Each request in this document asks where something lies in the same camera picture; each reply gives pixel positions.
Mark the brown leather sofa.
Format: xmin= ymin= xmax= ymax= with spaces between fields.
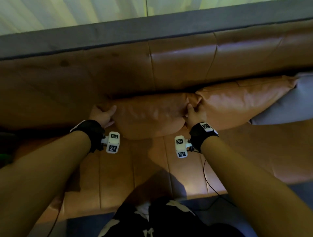
xmin=0 ymin=19 xmax=313 ymax=237

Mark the black thin cable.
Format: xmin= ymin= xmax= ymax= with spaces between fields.
xmin=46 ymin=193 xmax=66 ymax=237
xmin=202 ymin=152 xmax=236 ymax=208

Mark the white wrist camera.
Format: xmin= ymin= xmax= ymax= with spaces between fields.
xmin=174 ymin=135 xmax=194 ymax=159
xmin=101 ymin=131 xmax=121 ymax=154

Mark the person's left hand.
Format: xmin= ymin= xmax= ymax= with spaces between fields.
xmin=89 ymin=105 xmax=117 ymax=129

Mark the dark object with green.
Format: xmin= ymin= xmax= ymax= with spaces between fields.
xmin=0 ymin=131 xmax=20 ymax=169

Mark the brown leather cushion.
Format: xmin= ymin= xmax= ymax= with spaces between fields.
xmin=195 ymin=75 xmax=299 ymax=131
xmin=111 ymin=92 xmax=198 ymax=140

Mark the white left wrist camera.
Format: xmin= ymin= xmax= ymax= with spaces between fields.
xmin=101 ymin=131 xmax=121 ymax=154

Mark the black right wrist strap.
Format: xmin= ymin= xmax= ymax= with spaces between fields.
xmin=189 ymin=122 xmax=219 ymax=153

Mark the person's right forearm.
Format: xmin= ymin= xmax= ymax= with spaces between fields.
xmin=200 ymin=135 xmax=313 ymax=237

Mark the person's left forearm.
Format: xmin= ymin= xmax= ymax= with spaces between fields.
xmin=0 ymin=131 xmax=92 ymax=237

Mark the person's right hand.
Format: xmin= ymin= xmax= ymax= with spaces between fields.
xmin=184 ymin=103 xmax=209 ymax=130

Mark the black and white garment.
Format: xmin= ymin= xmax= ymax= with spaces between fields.
xmin=97 ymin=196 xmax=246 ymax=237

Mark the grey fabric cushion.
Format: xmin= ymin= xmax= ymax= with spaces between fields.
xmin=249 ymin=71 xmax=313 ymax=126

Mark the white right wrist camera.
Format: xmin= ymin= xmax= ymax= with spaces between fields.
xmin=174 ymin=135 xmax=194 ymax=159

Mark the black wrist strap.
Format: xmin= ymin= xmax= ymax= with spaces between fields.
xmin=189 ymin=122 xmax=219 ymax=153
xmin=70 ymin=119 xmax=106 ymax=153

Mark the black left wrist strap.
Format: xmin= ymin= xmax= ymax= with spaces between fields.
xmin=70 ymin=119 xmax=106 ymax=153

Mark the pale curtain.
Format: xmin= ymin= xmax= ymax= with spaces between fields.
xmin=0 ymin=0 xmax=270 ymax=36

